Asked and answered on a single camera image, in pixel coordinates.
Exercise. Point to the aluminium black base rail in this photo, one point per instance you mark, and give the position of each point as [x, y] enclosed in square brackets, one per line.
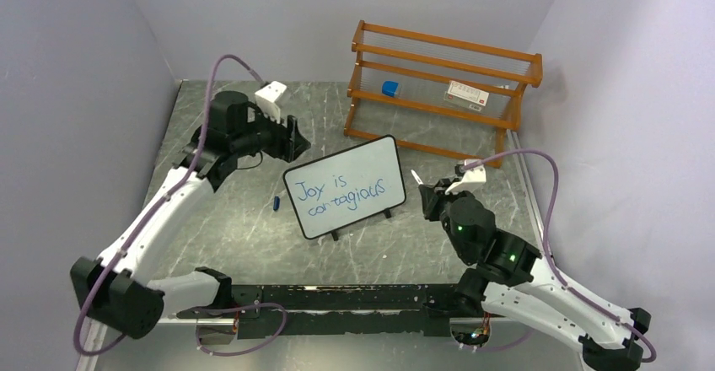
[252, 312]

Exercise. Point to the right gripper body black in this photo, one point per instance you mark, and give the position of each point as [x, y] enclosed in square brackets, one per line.
[445, 202]

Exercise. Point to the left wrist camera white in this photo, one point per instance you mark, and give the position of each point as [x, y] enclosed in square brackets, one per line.
[269, 97]

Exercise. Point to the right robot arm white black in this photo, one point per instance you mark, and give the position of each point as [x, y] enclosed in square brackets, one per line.
[508, 276]

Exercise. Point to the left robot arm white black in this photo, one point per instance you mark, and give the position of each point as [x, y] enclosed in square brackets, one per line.
[118, 288]

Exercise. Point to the white blue marker pen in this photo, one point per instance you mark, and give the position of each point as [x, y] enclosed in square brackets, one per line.
[417, 178]

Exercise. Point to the orange wooden shelf rack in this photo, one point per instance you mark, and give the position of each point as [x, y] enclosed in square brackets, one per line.
[424, 65]

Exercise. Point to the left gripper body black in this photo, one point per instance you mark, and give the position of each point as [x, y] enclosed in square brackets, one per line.
[265, 135]

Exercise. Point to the small whiteboard black frame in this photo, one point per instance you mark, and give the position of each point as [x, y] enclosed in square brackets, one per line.
[343, 188]

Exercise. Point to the white red box on shelf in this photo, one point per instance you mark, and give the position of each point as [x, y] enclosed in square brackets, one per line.
[466, 96]

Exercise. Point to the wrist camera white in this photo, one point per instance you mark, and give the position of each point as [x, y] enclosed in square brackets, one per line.
[469, 176]
[269, 97]

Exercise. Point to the blue eraser on shelf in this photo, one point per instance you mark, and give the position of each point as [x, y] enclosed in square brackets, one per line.
[390, 89]

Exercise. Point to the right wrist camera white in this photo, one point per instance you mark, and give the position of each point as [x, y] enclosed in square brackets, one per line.
[469, 176]

